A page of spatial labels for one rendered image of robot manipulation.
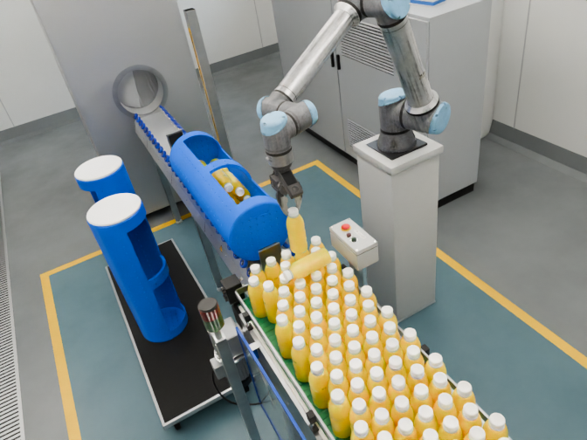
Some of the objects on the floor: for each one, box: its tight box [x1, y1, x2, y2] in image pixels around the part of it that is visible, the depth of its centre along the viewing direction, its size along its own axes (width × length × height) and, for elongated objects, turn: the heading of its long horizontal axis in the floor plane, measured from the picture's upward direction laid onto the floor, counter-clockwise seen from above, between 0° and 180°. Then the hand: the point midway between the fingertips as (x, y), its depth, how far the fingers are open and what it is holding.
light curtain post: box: [183, 8, 233, 160], centre depth 342 cm, size 6×6×170 cm
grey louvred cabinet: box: [271, 0, 492, 208], centre depth 424 cm, size 54×215×145 cm, turn 40°
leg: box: [193, 217, 222, 292], centre depth 328 cm, size 6×6×63 cm
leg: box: [153, 158, 183, 224], centre depth 402 cm, size 6×6×63 cm
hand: (293, 210), depth 182 cm, fingers closed on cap, 4 cm apart
